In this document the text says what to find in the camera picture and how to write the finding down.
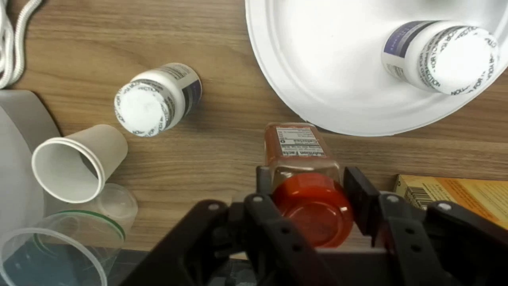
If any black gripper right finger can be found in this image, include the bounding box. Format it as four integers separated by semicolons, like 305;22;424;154
343;167;450;286

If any red cap spice bottle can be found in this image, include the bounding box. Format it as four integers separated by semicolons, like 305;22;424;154
265;122;354;248

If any white appliance machine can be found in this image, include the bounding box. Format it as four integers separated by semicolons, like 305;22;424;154
0;90;59;235

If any clear plastic cup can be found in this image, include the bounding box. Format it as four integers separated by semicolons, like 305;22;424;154
0;184;138;286

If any white pill bottle purple label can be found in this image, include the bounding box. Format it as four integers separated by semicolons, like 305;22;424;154
381;20;500;95

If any white paper plate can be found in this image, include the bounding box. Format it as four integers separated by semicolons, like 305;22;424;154
245;0;508;136

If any white paper cup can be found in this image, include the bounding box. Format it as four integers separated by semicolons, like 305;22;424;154
32;124;129;203

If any yellow open cardboard box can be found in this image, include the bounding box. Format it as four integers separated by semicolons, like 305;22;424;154
394;174;508;228

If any white coiled cable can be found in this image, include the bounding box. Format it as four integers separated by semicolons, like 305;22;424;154
0;0;45;90

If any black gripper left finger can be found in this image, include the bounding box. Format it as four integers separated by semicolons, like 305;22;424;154
243;165;337;286

